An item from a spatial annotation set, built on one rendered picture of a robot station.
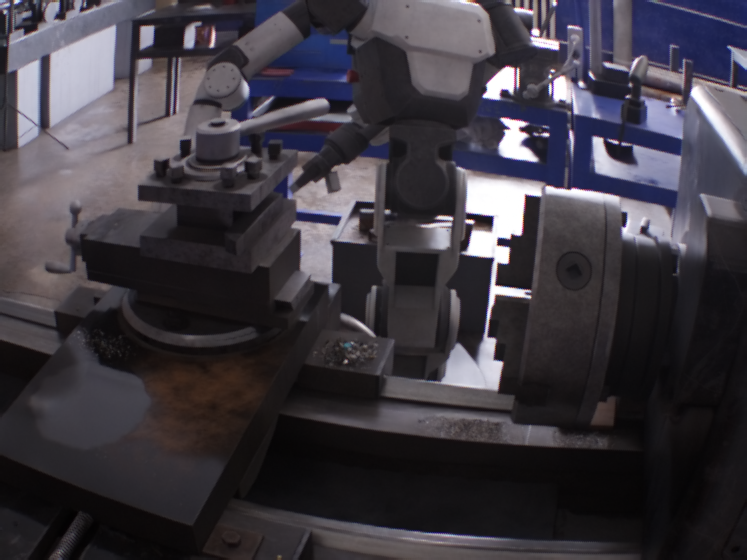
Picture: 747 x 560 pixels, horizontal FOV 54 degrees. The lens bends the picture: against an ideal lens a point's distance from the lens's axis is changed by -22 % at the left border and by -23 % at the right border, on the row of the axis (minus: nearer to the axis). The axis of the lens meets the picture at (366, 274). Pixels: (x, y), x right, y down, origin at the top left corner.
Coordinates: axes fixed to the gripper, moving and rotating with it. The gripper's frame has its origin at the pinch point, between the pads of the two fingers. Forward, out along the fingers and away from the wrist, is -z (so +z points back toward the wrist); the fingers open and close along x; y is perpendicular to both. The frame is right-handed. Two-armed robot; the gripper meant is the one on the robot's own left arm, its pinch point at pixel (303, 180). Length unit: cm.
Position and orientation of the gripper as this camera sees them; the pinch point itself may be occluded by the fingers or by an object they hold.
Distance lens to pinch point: 219.5
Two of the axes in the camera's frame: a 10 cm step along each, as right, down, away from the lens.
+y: 6.6, 7.4, 1.3
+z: 7.0, -6.7, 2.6
